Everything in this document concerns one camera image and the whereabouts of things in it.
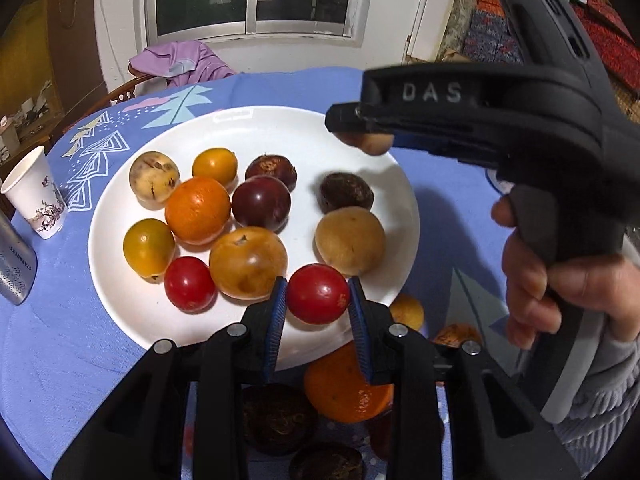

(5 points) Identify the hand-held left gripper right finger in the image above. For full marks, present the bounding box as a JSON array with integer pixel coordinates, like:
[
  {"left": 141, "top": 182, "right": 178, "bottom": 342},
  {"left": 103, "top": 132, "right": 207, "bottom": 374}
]
[{"left": 347, "top": 275, "right": 582, "bottom": 480}]

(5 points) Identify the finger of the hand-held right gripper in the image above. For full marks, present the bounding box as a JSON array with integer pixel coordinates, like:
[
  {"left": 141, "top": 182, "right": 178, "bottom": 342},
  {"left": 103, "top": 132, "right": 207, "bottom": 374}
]
[
  {"left": 390, "top": 130, "right": 501, "bottom": 161},
  {"left": 324, "top": 101, "right": 401, "bottom": 136}
]

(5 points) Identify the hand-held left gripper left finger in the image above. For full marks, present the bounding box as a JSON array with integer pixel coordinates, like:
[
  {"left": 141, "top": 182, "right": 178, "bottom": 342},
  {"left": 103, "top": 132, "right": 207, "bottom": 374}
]
[{"left": 51, "top": 276, "right": 289, "bottom": 480}]

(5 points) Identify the small tan longan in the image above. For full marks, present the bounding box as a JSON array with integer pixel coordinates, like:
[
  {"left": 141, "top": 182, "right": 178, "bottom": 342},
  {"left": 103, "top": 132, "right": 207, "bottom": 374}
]
[{"left": 389, "top": 294, "right": 426, "bottom": 332}]

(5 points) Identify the red tomato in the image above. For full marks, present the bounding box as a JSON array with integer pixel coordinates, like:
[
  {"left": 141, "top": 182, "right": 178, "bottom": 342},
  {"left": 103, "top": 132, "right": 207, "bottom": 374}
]
[
  {"left": 164, "top": 256, "right": 217, "bottom": 313},
  {"left": 285, "top": 263, "right": 351, "bottom": 326}
]

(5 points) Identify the large orange tangerine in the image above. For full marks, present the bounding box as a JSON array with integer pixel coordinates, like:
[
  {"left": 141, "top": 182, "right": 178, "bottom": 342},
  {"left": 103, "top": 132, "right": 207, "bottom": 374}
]
[
  {"left": 164, "top": 176, "right": 232, "bottom": 246},
  {"left": 304, "top": 342, "right": 396, "bottom": 423}
]

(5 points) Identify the orange persimmon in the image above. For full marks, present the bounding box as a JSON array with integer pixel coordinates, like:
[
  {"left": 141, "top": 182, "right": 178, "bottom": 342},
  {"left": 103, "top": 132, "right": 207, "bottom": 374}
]
[{"left": 209, "top": 226, "right": 289, "bottom": 301}]

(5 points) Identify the dark brown water chestnut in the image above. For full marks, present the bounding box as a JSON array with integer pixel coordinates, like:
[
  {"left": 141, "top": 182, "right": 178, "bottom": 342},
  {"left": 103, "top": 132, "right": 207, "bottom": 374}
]
[
  {"left": 319, "top": 172, "right": 375, "bottom": 213},
  {"left": 288, "top": 442, "right": 367, "bottom": 480},
  {"left": 245, "top": 154, "right": 298, "bottom": 192},
  {"left": 242, "top": 384, "right": 319, "bottom": 456}
]

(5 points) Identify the yellow striped pepino melon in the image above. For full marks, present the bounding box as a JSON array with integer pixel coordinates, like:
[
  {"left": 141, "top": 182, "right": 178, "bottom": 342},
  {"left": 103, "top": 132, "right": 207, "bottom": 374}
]
[{"left": 432, "top": 323, "right": 483, "bottom": 348}]

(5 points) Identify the red plum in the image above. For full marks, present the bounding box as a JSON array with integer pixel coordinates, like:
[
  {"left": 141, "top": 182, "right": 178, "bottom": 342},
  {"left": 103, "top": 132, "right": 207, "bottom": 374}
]
[{"left": 367, "top": 412, "right": 401, "bottom": 461}]

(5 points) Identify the dark purple plum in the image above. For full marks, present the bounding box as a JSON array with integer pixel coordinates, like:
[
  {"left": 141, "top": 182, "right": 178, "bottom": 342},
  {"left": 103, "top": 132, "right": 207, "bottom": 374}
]
[{"left": 231, "top": 176, "right": 292, "bottom": 233}]

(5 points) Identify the white oval plate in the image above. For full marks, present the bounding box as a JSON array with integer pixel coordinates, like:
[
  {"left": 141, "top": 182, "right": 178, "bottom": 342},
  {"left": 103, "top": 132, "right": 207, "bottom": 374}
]
[{"left": 87, "top": 106, "right": 421, "bottom": 373}]

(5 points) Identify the small orange tangerine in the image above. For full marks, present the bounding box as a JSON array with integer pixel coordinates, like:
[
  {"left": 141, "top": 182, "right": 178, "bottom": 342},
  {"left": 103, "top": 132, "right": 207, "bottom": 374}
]
[{"left": 192, "top": 147, "right": 239, "bottom": 187}]

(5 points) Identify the yellow green tomato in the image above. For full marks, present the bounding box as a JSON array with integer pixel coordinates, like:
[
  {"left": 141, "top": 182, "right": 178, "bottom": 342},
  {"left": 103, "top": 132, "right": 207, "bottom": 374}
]
[{"left": 123, "top": 218, "right": 177, "bottom": 281}]

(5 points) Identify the spotted tan round fruit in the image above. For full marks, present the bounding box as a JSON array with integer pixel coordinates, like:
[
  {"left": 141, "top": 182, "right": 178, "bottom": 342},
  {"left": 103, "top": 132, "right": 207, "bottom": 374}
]
[{"left": 129, "top": 151, "right": 181, "bottom": 207}]

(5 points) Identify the person's right forearm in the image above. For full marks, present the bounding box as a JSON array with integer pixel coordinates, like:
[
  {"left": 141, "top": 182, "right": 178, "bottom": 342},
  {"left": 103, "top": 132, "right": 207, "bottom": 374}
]
[{"left": 520, "top": 332, "right": 640, "bottom": 466}]

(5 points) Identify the person's right hand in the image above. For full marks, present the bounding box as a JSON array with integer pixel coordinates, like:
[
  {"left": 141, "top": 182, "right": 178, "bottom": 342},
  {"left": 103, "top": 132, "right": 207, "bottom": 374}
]
[{"left": 491, "top": 194, "right": 640, "bottom": 352}]

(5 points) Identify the blue printed tablecloth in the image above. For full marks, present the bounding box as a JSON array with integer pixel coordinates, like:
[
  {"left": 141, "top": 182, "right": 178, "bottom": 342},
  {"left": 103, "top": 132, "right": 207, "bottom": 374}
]
[{"left": 0, "top": 66, "right": 526, "bottom": 480}]

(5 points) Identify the stack of patterned fabrics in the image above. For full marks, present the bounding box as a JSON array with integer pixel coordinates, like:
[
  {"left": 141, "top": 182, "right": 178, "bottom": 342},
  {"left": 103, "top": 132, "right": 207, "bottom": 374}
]
[{"left": 465, "top": 0, "right": 640, "bottom": 126}]

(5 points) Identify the floral patterned board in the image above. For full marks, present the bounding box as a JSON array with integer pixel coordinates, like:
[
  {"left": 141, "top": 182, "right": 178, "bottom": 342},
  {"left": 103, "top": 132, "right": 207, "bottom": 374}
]
[{"left": 437, "top": 0, "right": 481, "bottom": 58}]

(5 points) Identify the purple cloth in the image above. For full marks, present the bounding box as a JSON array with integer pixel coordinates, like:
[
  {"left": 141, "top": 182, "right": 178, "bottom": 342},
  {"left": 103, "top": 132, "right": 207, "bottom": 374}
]
[{"left": 129, "top": 40, "right": 238, "bottom": 88}]

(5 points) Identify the wooden chair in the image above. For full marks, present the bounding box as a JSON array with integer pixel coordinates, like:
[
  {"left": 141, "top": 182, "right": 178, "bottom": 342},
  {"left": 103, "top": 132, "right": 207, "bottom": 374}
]
[{"left": 62, "top": 74, "right": 156, "bottom": 133}]

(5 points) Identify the silver metal bottle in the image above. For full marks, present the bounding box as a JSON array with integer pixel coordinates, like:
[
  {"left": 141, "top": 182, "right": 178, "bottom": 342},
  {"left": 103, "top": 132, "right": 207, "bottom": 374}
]
[{"left": 0, "top": 210, "right": 38, "bottom": 307}]

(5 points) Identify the white paper cup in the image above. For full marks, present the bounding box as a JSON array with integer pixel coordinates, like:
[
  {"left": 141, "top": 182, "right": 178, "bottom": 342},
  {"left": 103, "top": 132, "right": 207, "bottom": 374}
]
[{"left": 0, "top": 146, "right": 69, "bottom": 241}]

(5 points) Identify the wooden glass cabinet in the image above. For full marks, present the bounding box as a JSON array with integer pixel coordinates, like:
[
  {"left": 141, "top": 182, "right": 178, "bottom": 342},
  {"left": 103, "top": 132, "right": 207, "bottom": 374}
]
[{"left": 0, "top": 0, "right": 108, "bottom": 126}]

